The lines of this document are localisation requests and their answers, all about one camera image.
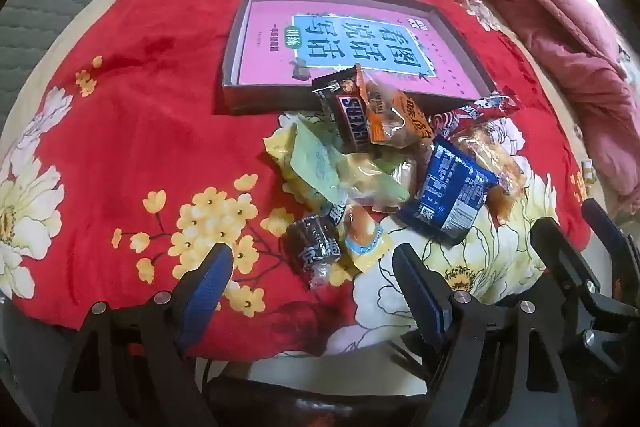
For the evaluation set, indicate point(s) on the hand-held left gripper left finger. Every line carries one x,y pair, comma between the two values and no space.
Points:
209,294

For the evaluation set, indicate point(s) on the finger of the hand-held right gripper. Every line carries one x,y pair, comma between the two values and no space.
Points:
560,252
610,232

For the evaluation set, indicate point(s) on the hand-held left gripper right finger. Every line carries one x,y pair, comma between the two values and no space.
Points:
420,302

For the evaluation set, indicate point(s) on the clear bread packet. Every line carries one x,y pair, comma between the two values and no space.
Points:
500,162

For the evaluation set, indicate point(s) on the dark brown snack packet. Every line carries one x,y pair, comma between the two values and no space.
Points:
312,242

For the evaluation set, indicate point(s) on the blue snack packet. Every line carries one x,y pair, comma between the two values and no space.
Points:
450,187

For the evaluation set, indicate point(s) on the yellow snack packet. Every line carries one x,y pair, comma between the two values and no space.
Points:
277,147

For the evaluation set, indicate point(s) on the red and blue candy packet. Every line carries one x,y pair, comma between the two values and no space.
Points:
475,112

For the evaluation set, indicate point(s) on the orange snack packet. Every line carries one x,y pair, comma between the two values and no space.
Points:
392,112

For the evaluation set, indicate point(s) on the grey cardboard box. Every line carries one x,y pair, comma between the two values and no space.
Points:
235,99

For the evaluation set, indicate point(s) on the small pale packet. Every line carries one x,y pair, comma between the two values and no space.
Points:
588,172

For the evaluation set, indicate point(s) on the small yellow cake packet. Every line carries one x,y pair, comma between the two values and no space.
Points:
361,229

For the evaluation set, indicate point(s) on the brown chocolate bar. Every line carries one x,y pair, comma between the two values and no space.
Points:
345,112

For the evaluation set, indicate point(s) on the red floral blanket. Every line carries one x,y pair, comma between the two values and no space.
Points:
125,107

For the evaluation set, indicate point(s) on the pink quilt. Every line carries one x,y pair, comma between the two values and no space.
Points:
550,32

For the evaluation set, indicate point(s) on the pink book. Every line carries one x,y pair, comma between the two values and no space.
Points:
265,37

